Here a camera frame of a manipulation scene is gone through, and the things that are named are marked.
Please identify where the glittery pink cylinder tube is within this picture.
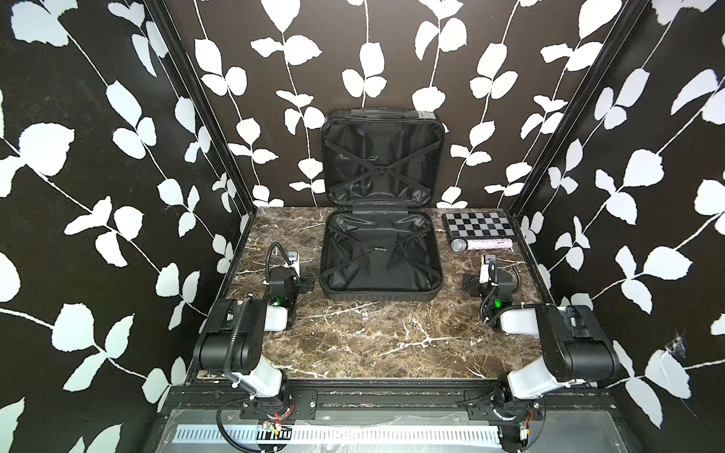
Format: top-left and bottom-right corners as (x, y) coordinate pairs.
(449, 238), (514, 253)

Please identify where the white slotted cable duct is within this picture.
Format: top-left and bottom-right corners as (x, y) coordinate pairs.
(172, 424), (502, 449)

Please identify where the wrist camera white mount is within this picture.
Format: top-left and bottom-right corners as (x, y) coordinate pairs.
(287, 251), (300, 276)
(479, 255), (498, 284)

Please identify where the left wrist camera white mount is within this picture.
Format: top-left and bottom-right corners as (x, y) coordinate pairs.
(287, 251), (300, 276)

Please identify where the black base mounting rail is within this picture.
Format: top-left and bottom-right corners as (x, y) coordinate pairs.
(160, 379), (621, 425)

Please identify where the black ribbed hard-shell suitcase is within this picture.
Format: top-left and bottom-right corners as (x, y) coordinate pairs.
(318, 108), (446, 302)

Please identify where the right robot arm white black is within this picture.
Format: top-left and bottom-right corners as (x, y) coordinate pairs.
(463, 268), (620, 403)

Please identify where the black white checkerboard plate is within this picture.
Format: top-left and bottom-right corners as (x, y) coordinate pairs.
(442, 211), (515, 240)

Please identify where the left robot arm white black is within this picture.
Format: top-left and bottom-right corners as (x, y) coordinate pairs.
(193, 266), (315, 398)

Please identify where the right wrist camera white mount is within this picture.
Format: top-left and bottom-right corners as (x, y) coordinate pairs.
(479, 255), (498, 284)

